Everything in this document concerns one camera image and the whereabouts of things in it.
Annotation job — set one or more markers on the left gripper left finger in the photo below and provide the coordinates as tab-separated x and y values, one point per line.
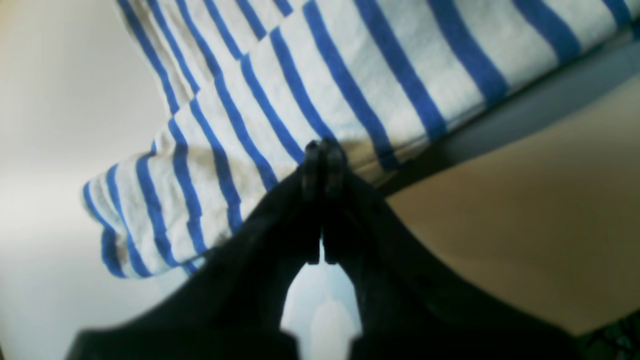
231	308

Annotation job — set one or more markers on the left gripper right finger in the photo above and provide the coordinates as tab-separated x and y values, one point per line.
412	306

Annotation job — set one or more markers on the blue white striped T-shirt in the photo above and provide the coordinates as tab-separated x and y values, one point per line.
249	83

